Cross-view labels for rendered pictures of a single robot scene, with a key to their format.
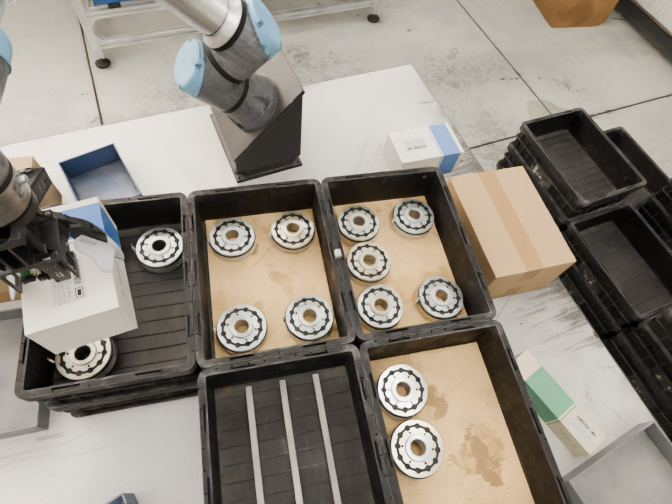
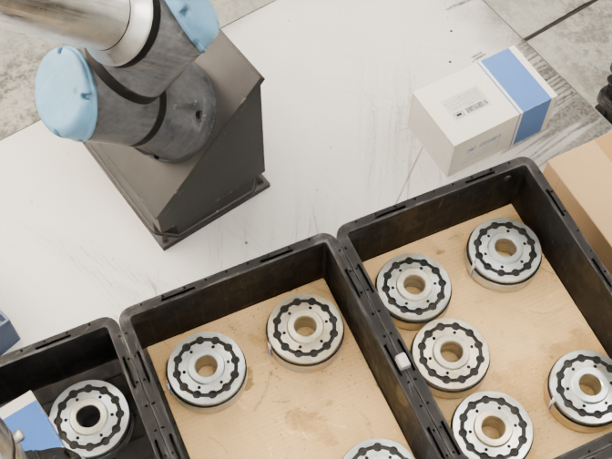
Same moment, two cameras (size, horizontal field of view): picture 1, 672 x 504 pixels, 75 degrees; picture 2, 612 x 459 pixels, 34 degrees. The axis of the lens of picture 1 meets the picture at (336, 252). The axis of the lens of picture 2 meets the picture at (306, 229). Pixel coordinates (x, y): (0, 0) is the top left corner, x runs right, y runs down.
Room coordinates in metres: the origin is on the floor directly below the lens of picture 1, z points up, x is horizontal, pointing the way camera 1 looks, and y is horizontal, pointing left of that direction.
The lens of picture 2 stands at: (-0.01, 0.14, 2.07)
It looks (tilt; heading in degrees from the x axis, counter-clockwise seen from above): 60 degrees down; 357
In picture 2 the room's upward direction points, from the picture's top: 1 degrees clockwise
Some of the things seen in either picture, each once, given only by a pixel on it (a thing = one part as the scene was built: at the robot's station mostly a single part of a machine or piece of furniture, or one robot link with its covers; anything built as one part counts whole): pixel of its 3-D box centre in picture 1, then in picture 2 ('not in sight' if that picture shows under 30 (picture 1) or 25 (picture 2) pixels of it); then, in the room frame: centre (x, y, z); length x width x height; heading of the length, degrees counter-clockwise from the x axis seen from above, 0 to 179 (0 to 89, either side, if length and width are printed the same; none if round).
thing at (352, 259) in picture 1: (368, 261); (450, 353); (0.49, -0.08, 0.86); 0.10 x 0.10 x 0.01
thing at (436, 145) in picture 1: (422, 152); (480, 110); (0.96, -0.20, 0.74); 0.20 x 0.12 x 0.09; 117
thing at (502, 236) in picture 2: (414, 214); (504, 248); (0.64, -0.17, 0.86); 0.05 x 0.05 x 0.01
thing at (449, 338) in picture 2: (369, 260); (451, 351); (0.49, -0.08, 0.86); 0.05 x 0.05 x 0.01
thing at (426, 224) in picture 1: (413, 215); (504, 249); (0.64, -0.17, 0.86); 0.10 x 0.10 x 0.01
